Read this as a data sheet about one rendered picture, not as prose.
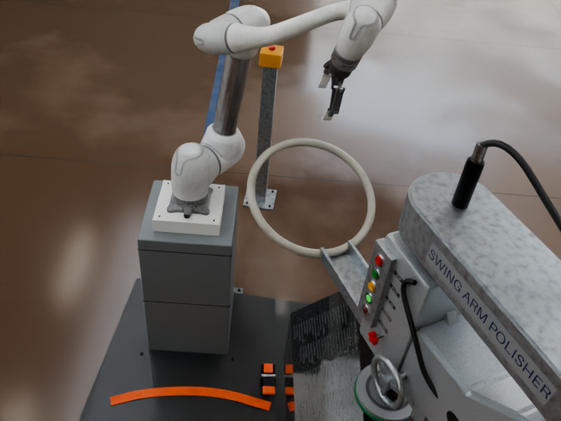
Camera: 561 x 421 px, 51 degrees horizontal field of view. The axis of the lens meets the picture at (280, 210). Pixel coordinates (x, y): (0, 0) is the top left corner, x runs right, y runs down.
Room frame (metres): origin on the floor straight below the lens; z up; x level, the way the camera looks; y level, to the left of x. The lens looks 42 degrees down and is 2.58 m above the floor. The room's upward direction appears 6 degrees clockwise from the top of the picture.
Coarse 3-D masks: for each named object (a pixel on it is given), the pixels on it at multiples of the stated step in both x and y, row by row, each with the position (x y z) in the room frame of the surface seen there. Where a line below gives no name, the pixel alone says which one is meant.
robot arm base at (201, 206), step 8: (208, 192) 1.93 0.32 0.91; (176, 200) 1.86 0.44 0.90; (200, 200) 1.87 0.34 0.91; (208, 200) 1.91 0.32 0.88; (168, 208) 1.84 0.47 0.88; (176, 208) 1.84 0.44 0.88; (184, 208) 1.83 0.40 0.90; (192, 208) 1.84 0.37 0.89; (200, 208) 1.85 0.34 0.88; (208, 208) 1.86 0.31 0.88; (184, 216) 1.80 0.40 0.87
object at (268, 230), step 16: (288, 144) 1.83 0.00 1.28; (304, 144) 1.85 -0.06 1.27; (320, 144) 1.87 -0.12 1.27; (256, 160) 1.73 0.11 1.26; (352, 160) 1.83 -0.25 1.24; (256, 176) 1.67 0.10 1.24; (368, 192) 1.72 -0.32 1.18; (256, 208) 1.54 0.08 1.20; (368, 208) 1.66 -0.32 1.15; (368, 224) 1.60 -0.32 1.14; (272, 240) 1.46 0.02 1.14; (352, 240) 1.52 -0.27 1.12; (320, 256) 1.44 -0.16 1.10
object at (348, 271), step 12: (324, 252) 1.43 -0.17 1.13; (348, 252) 1.49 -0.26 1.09; (324, 264) 1.42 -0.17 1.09; (336, 264) 1.43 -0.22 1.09; (348, 264) 1.43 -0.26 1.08; (360, 264) 1.42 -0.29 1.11; (336, 276) 1.34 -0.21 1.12; (348, 276) 1.37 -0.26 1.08; (360, 276) 1.38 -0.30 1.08; (348, 288) 1.29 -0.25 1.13; (360, 288) 1.33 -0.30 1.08; (348, 300) 1.26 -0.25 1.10; (360, 312) 1.20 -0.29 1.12; (360, 324) 1.19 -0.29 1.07; (408, 396) 0.94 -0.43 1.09
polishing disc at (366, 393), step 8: (368, 368) 1.15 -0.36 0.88; (360, 376) 1.12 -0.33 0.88; (368, 376) 1.12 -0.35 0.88; (360, 384) 1.09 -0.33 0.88; (368, 384) 1.09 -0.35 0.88; (360, 392) 1.06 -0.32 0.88; (368, 392) 1.06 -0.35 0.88; (376, 392) 1.07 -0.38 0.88; (360, 400) 1.03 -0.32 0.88; (368, 400) 1.03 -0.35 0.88; (376, 400) 1.04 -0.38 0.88; (368, 408) 1.00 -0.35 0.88; (376, 408) 1.01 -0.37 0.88; (384, 408) 1.01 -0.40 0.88; (400, 408) 1.02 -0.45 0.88; (408, 408) 1.02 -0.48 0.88; (376, 416) 0.98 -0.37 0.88; (384, 416) 0.98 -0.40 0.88; (392, 416) 0.99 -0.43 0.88; (400, 416) 0.99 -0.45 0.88; (408, 416) 0.99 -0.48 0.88
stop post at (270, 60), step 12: (264, 48) 2.98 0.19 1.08; (276, 48) 2.99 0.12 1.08; (264, 60) 2.92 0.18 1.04; (276, 60) 2.92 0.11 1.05; (264, 72) 2.94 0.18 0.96; (276, 72) 2.94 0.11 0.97; (264, 84) 2.94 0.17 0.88; (264, 96) 2.94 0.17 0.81; (264, 108) 2.94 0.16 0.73; (264, 120) 2.94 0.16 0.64; (264, 132) 2.94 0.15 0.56; (264, 144) 2.94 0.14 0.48; (264, 168) 2.94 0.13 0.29; (264, 180) 2.94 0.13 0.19; (264, 192) 2.94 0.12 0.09; (264, 204) 2.92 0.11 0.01
